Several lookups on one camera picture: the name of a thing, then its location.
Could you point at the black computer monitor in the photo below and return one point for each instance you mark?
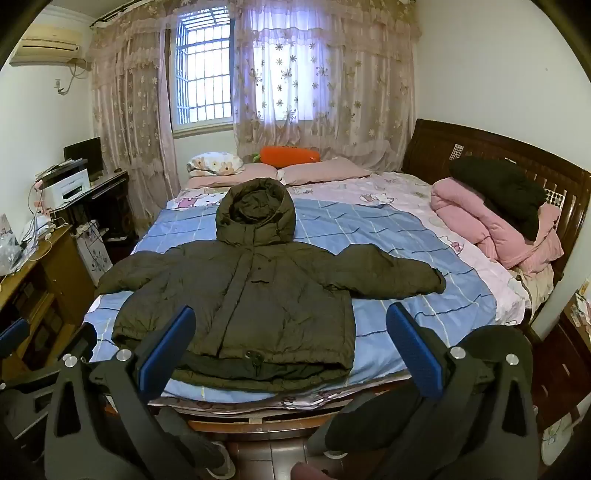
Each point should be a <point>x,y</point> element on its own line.
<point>85,154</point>

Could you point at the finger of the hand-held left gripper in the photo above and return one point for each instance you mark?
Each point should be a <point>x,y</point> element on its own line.
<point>83,342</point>
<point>11,333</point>

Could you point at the white printed bag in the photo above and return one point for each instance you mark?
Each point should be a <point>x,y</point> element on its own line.
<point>556,438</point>

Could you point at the dark wooden bed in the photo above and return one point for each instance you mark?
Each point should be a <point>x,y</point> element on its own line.
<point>438,143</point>

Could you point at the beige cloth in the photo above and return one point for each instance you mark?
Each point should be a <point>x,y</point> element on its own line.
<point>533,284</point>

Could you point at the white flower print box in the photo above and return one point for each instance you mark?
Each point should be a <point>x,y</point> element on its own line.
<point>94,254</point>

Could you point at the pink cartoon print bed sheet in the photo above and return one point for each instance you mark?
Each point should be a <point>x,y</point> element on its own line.
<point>392,189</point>

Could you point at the white wall air conditioner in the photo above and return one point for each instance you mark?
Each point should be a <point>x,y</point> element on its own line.
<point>46,46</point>

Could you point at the barred window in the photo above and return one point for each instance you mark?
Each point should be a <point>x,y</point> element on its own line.
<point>203,69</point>

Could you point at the curtain rod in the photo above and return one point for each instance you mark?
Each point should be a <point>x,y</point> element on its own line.
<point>115,13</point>

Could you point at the blue checked blanket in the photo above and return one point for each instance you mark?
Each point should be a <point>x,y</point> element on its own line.
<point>392,240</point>

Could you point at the person's left leg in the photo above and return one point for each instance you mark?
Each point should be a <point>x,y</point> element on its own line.
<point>194,438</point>

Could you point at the white printer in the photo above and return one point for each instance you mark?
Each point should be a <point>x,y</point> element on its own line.
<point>67,187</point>

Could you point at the pink folded blanket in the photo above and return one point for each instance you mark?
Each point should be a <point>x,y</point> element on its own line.
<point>258,176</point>

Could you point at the light wooden cabinet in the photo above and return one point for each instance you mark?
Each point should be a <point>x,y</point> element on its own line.
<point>51,277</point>

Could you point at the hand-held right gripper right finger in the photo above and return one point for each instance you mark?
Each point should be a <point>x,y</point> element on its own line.
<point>415,348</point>

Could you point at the clear plastic bag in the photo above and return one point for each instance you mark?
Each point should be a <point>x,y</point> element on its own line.
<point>9,247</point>

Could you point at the olive green hooded jacket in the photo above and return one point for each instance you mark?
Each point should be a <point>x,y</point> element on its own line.
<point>277,300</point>

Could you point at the dark wooden nightstand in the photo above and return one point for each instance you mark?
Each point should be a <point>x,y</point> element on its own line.
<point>563,364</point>

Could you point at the folded pink quilt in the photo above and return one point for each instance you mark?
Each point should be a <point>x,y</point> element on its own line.
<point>475,221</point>

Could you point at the pink pillow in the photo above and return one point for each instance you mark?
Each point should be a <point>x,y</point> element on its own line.
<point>323,173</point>

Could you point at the pink lace flower curtain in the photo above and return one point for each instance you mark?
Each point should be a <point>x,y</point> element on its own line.
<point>129,115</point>
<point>323,92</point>

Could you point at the floral print pillow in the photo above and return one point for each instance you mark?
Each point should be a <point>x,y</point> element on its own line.
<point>214,164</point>

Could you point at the orange carrot plush pillow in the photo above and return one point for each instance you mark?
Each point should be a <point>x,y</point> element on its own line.
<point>291,156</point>

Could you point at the dark wooden tv stand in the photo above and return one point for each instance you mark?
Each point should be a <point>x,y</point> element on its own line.
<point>111,198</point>

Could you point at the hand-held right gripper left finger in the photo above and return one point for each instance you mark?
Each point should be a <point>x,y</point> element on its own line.
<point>166,344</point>

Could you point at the black garment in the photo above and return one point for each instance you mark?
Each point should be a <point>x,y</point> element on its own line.
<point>503,189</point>

